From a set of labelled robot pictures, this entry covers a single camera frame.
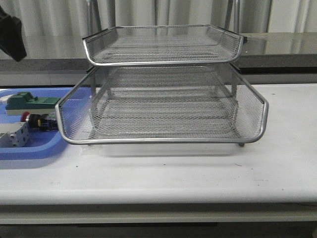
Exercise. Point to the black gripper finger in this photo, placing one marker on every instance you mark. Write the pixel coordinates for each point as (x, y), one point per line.
(11, 41)

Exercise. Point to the red emergency stop button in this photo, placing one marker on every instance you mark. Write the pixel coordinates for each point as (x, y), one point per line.
(43, 122)

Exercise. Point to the silver mesh tray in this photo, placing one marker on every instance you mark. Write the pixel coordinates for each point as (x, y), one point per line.
(171, 44)
(73, 110)
(171, 111)

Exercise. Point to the blue plastic tray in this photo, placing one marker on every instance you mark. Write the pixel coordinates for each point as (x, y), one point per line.
(41, 144)

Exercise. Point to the silver top mesh tray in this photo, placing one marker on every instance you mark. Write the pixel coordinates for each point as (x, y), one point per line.
(171, 44)

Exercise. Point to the clear tape patch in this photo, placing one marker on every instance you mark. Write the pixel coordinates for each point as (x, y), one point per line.
(92, 150)

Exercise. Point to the silver bottom mesh tray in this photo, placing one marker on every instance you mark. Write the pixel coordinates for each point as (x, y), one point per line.
(171, 111)

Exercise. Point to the green and beige switch block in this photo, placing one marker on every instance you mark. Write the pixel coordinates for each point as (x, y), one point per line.
(22, 102)

